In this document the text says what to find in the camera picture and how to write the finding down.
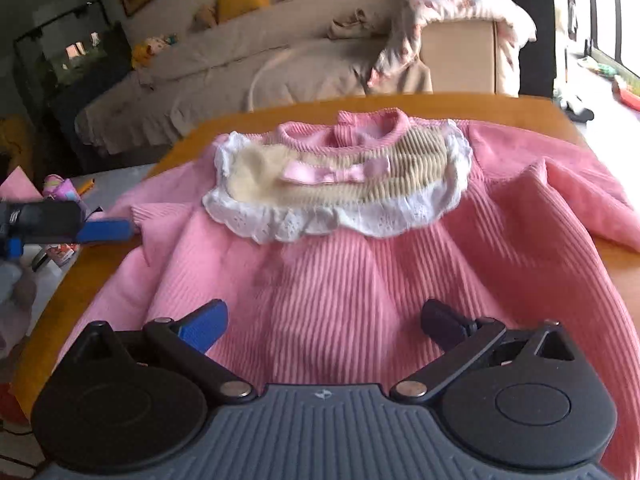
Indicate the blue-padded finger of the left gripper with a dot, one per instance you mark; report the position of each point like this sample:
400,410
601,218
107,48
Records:
104,231

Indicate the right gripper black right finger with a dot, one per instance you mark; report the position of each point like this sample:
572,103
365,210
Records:
463,342

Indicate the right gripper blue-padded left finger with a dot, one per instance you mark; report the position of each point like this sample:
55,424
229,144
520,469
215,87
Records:
181,346

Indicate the pink ribbed child's dress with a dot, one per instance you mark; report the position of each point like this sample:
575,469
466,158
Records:
325,241

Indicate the pink carton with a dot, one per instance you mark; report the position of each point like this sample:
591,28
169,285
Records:
19,188

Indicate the yellow plush toy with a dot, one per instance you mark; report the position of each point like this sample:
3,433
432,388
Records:
142,54

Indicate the beige covered sofa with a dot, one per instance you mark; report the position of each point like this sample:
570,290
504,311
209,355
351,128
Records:
277,56

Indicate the red plastic basin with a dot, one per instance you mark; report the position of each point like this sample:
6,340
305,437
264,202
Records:
625,94

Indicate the crumpled beige cloth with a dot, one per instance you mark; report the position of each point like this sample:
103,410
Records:
350,26

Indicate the floral pink blanket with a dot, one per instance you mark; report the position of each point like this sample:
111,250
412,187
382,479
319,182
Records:
458,45

